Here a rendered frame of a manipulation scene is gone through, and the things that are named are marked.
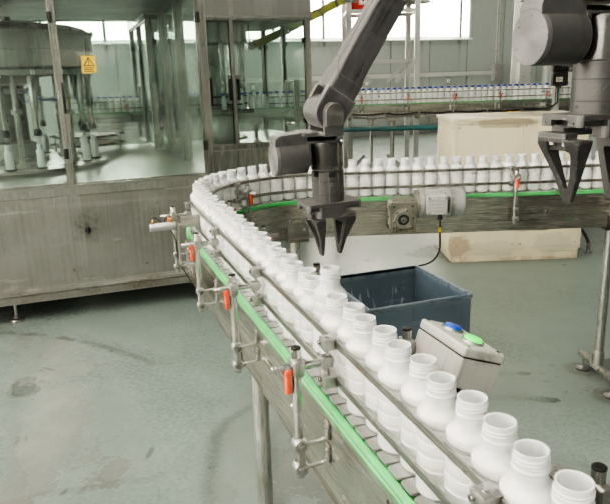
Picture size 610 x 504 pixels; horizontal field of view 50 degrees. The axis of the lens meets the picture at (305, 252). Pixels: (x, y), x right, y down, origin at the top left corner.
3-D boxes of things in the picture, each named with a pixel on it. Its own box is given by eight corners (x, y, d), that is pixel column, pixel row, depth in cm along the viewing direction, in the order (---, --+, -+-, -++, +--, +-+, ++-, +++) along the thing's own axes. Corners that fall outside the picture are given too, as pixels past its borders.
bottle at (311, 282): (304, 364, 126) (301, 283, 122) (298, 352, 132) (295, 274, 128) (334, 361, 127) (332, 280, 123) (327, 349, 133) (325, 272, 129)
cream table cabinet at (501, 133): (551, 240, 604) (560, 110, 573) (580, 258, 544) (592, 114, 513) (433, 244, 601) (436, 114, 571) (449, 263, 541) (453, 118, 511)
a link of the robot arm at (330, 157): (347, 135, 111) (335, 132, 116) (309, 138, 109) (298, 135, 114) (348, 175, 113) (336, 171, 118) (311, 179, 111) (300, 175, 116)
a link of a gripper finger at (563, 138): (624, 203, 73) (632, 118, 71) (572, 208, 71) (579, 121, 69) (580, 194, 80) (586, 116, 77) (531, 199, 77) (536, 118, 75)
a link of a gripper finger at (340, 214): (307, 252, 120) (305, 202, 118) (343, 246, 123) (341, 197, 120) (321, 261, 114) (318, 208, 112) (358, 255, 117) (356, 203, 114)
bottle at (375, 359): (403, 437, 100) (404, 337, 96) (363, 435, 101) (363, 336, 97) (404, 417, 106) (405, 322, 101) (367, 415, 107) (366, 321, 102)
